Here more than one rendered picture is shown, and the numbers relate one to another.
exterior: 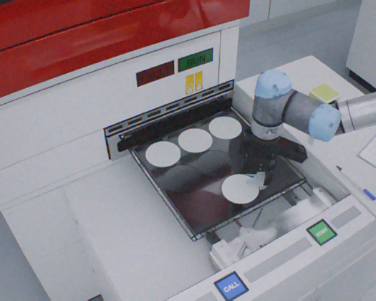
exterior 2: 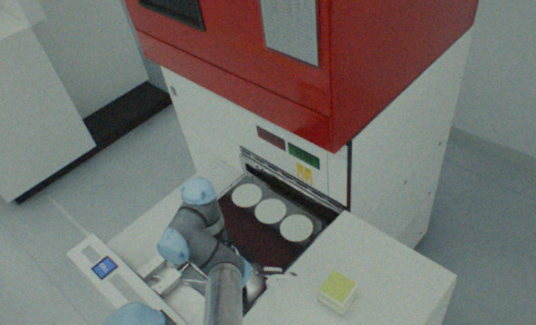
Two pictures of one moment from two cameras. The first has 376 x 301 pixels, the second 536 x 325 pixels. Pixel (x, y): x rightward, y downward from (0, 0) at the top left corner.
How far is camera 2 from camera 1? 122 cm
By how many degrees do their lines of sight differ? 53
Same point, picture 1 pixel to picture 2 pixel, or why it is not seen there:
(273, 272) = (117, 293)
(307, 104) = (175, 220)
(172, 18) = (259, 102)
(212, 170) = (237, 233)
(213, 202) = not seen: hidden behind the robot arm
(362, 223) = not seen: outside the picture
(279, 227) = (190, 302)
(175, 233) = not seen: hidden behind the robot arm
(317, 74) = (410, 288)
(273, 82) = (188, 187)
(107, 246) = (170, 202)
